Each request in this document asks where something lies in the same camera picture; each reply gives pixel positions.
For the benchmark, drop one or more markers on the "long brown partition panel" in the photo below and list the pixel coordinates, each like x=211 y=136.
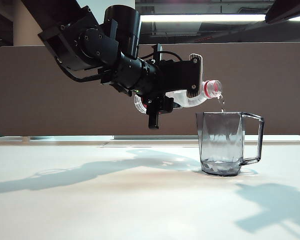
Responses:
x=240 y=87

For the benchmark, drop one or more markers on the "silver partition base rail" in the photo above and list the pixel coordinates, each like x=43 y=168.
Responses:
x=165 y=137

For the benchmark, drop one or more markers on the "white ceiling light strip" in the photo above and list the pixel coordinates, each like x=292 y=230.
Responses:
x=190 y=17

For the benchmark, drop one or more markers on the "beige round pillar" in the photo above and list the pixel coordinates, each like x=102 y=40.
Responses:
x=22 y=25

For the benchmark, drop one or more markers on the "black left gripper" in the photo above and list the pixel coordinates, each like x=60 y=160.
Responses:
x=156 y=82

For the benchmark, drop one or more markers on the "clear red-label water bottle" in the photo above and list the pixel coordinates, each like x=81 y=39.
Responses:
x=212 y=88

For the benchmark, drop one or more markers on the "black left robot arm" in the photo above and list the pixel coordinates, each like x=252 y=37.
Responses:
x=95 y=47

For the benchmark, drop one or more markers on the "white partition foot bracket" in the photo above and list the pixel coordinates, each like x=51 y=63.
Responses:
x=26 y=139

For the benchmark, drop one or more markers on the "grey transparent octagonal mug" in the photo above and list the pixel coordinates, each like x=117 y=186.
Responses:
x=220 y=140

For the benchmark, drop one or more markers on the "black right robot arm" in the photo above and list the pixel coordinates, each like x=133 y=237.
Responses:
x=287 y=10

